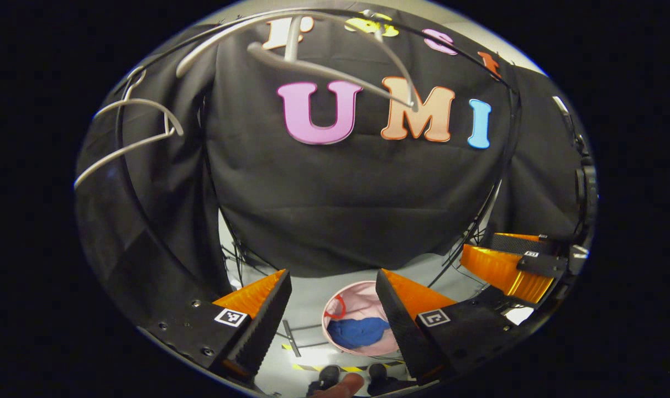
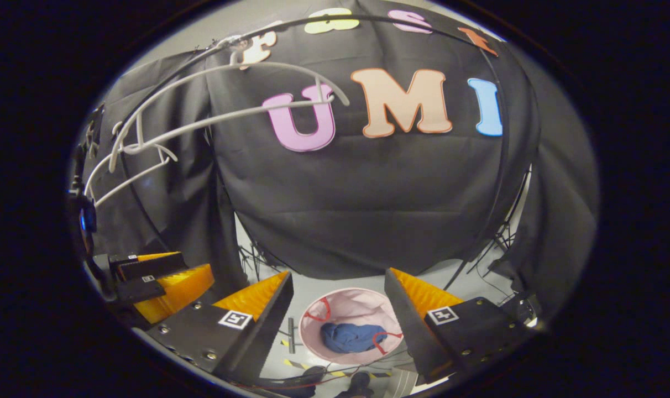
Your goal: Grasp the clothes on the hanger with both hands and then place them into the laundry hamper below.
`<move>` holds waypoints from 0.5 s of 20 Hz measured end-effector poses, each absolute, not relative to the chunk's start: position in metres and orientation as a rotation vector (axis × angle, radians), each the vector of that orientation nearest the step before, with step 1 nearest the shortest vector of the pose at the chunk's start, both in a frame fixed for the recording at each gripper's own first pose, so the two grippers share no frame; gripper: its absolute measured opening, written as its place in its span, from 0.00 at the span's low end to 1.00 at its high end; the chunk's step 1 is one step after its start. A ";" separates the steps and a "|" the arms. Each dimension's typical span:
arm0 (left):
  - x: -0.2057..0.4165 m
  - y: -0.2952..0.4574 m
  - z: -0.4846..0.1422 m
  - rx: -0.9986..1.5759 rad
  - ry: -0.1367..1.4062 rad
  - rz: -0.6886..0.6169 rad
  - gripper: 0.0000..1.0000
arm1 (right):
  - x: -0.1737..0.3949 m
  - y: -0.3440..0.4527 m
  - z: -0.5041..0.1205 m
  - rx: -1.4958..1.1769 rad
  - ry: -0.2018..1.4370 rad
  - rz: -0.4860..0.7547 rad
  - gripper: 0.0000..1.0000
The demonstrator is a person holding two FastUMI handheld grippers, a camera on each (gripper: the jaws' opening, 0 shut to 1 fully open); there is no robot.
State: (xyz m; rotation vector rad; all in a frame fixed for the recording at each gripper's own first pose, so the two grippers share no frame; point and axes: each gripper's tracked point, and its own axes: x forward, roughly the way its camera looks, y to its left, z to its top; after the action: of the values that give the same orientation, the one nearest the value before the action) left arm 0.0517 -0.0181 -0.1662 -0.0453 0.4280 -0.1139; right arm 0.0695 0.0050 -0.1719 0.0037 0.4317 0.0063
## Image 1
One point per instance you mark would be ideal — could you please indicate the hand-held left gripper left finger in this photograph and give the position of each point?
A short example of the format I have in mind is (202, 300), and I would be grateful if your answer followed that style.
(263, 326)

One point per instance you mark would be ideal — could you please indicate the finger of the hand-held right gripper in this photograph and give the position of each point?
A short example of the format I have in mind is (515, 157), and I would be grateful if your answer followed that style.
(523, 243)
(501, 271)

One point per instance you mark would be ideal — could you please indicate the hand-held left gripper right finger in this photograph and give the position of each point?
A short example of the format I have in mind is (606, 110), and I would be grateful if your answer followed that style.
(396, 320)

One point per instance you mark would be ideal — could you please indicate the pink laundry hamper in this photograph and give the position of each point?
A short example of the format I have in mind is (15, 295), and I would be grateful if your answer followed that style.
(362, 301)

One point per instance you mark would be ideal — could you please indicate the blue ribbed sweater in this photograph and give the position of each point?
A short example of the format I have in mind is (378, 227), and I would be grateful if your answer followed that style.
(357, 331)

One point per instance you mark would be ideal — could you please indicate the white hanger with taped hook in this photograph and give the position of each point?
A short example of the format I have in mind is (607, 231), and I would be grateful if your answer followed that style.
(291, 62)

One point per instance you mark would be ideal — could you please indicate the white plastic hanger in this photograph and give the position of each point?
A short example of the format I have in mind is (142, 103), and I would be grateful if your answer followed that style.
(136, 102)

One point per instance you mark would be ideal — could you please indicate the person's black shoe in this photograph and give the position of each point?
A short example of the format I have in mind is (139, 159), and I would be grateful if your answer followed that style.
(382, 378)
(326, 378)

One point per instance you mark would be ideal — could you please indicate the yellow black floor tape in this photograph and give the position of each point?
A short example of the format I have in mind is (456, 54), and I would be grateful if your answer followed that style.
(351, 368)

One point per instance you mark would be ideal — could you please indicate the black backdrop cloth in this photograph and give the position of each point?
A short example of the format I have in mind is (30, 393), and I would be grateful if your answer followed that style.
(340, 204)

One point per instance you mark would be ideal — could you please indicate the black clothes rail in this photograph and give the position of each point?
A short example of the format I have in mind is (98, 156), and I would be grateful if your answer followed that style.
(130, 182)

